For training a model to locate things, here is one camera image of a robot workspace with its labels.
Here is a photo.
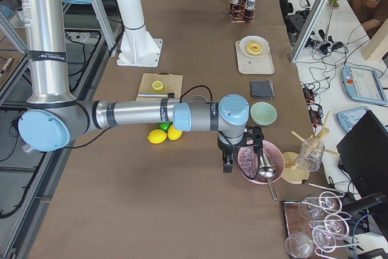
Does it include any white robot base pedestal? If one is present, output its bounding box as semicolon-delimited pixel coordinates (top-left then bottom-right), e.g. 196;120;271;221
116;0;162;68

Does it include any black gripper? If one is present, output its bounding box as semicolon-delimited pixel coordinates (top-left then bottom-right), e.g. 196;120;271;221
218;131;246;173

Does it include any bamboo cutting board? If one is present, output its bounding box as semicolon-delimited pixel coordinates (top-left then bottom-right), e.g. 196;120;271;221
136;73;183;101

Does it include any copper wire bottle rack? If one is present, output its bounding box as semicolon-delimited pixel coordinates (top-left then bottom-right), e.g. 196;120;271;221
227;0;256;23

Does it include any yellow lemon near board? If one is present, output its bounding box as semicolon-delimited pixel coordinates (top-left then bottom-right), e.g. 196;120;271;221
147;129;167;144

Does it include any pink bowl with ice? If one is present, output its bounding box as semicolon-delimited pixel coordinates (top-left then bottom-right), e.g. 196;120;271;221
237;140;286;184

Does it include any tea bottle white cap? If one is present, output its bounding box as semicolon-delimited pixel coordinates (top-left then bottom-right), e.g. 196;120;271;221
244;0;256;22

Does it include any wooden stand round base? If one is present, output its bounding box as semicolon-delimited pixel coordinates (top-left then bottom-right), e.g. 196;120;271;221
281;112;339;184

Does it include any half lemon slice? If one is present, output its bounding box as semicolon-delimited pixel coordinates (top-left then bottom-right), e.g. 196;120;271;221
152;80;164;92

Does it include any mint green bowl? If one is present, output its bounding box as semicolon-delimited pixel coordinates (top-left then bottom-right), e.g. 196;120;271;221
250;102;278;126

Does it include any black laptop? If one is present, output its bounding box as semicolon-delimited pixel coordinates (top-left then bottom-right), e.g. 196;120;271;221
336;110;387;197

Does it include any glass jar with sticks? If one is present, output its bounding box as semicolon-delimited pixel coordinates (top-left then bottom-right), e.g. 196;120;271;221
297;127;330;172

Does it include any aluminium frame post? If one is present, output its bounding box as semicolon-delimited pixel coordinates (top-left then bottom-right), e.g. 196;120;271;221
290;0;327;64

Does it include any black tray with glasses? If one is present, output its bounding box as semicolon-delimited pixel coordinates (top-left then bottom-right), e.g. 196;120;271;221
282;200;319;258

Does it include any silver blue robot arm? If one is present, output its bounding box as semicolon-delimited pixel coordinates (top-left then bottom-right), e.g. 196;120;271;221
18;0;249;173

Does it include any grey folded cloth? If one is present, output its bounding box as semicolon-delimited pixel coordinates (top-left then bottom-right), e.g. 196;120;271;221
250;80;275;99

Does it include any green lime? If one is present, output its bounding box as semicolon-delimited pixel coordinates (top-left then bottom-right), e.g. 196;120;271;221
159;122;172;132

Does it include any cocktail glass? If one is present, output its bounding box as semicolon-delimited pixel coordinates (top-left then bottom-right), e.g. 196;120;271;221
298;191;342;220

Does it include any steel jigger scoop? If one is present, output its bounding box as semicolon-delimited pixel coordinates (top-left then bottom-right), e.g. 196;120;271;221
257;149;278;201

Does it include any glazed donut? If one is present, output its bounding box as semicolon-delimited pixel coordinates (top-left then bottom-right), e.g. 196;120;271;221
246;41;263;56

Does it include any yellow lemon far one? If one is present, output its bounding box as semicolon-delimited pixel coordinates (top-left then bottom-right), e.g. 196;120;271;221
167;124;182;141

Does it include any steel muddler with black tip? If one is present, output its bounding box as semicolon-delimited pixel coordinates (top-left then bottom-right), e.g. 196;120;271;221
137;93;175;98

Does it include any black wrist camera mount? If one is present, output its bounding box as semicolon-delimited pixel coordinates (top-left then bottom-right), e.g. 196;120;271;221
242;126;264;149

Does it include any cream serving tray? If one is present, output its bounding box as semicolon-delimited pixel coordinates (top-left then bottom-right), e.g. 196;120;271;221
235;41;275;75

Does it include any white round plate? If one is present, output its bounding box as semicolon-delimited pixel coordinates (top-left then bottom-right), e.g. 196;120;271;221
238;36;270;59

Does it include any blue teach pendant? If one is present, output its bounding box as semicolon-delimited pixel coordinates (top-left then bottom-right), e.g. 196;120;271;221
341;66;387;105
336;106;369;133

